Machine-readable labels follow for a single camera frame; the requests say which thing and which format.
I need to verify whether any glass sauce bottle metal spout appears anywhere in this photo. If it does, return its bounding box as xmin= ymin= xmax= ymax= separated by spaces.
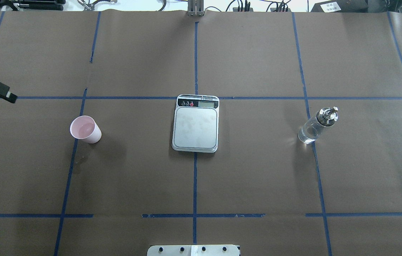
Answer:
xmin=297 ymin=106 xmax=339 ymax=144

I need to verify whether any white digital kitchen scale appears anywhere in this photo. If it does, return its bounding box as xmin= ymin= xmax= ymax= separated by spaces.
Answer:
xmin=172 ymin=94 xmax=219 ymax=153

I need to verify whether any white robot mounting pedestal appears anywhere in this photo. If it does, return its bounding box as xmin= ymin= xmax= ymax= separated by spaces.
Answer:
xmin=147 ymin=244 xmax=241 ymax=256

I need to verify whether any pink plastic cup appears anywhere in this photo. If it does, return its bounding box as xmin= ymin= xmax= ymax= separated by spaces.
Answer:
xmin=69 ymin=116 xmax=102 ymax=144

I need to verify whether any aluminium frame post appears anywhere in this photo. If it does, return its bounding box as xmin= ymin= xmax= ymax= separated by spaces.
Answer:
xmin=187 ymin=0 xmax=205 ymax=17

